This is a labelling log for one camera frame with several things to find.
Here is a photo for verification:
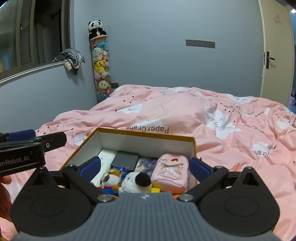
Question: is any red panda plush toy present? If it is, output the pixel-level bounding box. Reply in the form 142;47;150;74
98;168;122;196

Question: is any pink mini backpack pouch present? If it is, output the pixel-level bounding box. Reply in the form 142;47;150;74
151;153;190;194

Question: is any white plush dog black ear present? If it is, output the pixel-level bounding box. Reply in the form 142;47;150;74
118;172;152;194

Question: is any white bedroom door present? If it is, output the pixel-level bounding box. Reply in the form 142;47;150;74
258;1;295;106

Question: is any person's left hand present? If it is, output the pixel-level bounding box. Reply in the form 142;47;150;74
0;176;12;221

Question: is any white glasses case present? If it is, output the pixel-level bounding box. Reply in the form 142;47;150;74
91;149;117;187

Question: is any black small box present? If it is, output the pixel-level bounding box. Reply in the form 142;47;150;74
111;151;139;171

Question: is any orange cardboard storage box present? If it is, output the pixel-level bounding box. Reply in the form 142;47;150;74
66;128;197;194

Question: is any pink printed duvet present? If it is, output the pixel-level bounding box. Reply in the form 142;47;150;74
0;83;296;241

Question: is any yellow plastic toy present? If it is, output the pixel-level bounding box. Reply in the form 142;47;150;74
151;187;161;193

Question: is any illustrated card box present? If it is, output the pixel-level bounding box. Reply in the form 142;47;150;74
135;156;158;176

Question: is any striped cloth on sill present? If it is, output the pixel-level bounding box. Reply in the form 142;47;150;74
53;48;85;76

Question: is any window with grey frame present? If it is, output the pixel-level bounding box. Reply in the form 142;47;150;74
1;1;72;84

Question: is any grey wall socket strip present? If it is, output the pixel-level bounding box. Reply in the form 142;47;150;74
186;39;216;49

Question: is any black door handle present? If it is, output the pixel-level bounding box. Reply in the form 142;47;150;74
264;51;276;69

